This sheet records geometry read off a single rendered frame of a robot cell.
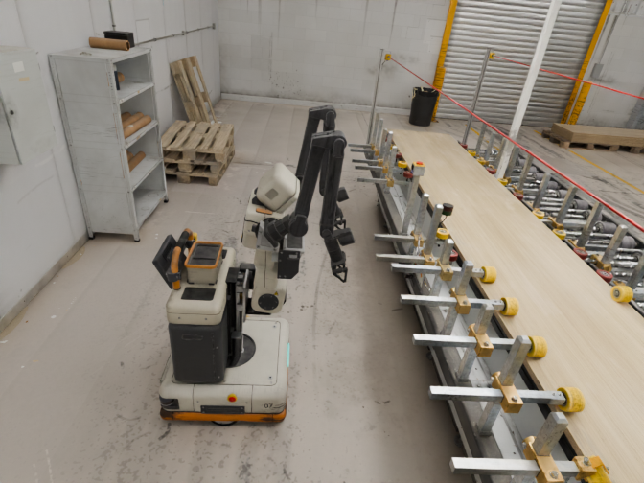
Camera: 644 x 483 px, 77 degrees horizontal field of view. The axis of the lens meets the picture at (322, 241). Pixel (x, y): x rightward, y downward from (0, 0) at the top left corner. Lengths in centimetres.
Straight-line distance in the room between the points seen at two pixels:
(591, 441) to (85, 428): 230
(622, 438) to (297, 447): 146
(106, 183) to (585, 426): 359
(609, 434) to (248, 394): 154
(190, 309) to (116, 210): 219
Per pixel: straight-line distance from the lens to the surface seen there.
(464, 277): 189
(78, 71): 372
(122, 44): 411
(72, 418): 274
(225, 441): 245
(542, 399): 165
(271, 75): 977
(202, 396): 231
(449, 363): 199
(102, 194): 399
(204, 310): 195
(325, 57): 969
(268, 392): 228
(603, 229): 356
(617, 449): 173
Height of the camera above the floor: 203
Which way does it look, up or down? 30 degrees down
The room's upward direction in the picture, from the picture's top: 6 degrees clockwise
